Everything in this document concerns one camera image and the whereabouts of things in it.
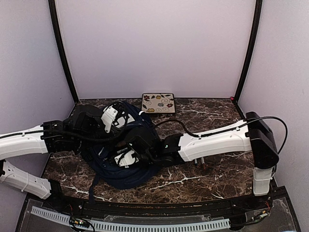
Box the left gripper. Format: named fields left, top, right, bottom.
left=73, top=125, right=123, bottom=151

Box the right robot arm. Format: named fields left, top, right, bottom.
left=116, top=112, right=282, bottom=210

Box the floral pattern notebook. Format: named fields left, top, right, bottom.
left=141, top=93, right=176, bottom=114

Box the white slotted cable duct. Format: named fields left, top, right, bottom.
left=30, top=206, right=231, bottom=232

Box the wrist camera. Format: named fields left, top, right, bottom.
left=112, top=148, right=139, bottom=168
left=101, top=101, right=129, bottom=133

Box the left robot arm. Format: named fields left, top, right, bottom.
left=0, top=102, right=129, bottom=211

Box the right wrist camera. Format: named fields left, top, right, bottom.
left=112, top=148, right=139, bottom=168

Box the black front rail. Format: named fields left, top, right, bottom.
left=29, top=187, right=287, bottom=218

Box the black frame post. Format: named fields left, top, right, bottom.
left=232, top=0, right=263, bottom=105
left=48, top=0, right=79, bottom=104

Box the navy blue student backpack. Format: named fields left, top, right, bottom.
left=80, top=101, right=161, bottom=203

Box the white marker purple cap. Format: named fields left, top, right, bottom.
left=201, top=157, right=206, bottom=170

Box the right black frame post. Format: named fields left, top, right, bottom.
left=232, top=0, right=263, bottom=105

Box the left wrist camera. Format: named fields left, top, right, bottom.
left=101, top=101, right=129, bottom=133

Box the left black frame post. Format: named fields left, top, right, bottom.
left=48, top=0, right=79, bottom=104

